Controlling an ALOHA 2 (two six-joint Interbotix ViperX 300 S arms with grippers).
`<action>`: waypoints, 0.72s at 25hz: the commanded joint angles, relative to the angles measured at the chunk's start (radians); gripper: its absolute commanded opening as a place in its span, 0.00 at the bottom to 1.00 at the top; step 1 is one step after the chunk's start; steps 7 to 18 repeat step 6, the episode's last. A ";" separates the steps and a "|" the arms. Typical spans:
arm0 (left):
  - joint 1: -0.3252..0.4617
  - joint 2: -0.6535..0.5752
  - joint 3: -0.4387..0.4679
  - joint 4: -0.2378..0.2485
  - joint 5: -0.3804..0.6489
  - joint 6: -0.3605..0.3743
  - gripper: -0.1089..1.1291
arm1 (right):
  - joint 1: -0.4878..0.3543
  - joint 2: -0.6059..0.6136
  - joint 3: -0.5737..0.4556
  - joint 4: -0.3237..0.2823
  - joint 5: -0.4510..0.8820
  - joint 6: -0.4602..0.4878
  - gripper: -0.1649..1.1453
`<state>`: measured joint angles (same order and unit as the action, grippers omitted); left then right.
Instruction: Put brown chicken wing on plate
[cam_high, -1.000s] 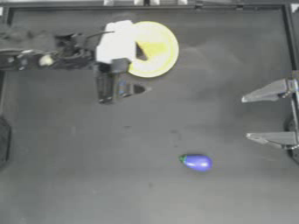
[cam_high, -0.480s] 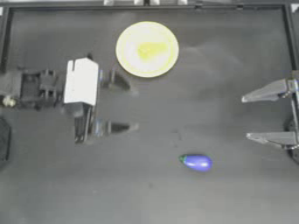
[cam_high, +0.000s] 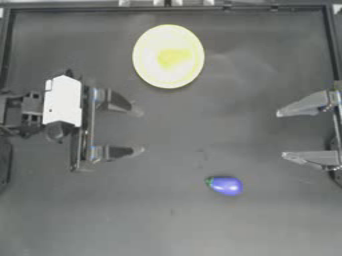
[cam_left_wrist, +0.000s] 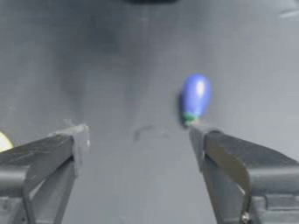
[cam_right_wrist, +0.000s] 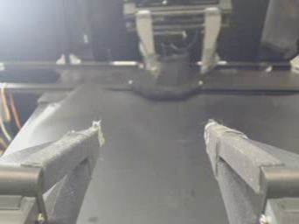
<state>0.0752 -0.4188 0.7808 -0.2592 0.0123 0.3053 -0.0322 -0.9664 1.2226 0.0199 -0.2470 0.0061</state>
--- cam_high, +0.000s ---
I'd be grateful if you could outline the yellow plate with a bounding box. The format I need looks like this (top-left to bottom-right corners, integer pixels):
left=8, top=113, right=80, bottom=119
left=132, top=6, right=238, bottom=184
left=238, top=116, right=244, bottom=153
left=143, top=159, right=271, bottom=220
left=131, top=23, right=206, bottom=90

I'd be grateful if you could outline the purple toy eggplant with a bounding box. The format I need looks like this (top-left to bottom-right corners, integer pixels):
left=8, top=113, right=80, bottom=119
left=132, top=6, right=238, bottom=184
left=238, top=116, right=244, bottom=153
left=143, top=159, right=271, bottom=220
left=204, top=175, right=244, bottom=197

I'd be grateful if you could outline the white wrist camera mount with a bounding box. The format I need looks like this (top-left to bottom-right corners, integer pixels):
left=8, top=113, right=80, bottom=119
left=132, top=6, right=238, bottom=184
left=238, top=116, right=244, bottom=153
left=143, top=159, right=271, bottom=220
left=41, top=74, right=84, bottom=128

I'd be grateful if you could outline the black table frame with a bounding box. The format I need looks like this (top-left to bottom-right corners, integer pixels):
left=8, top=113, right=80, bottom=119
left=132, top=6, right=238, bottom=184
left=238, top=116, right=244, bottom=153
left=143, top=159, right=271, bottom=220
left=0, top=0, right=342, bottom=188

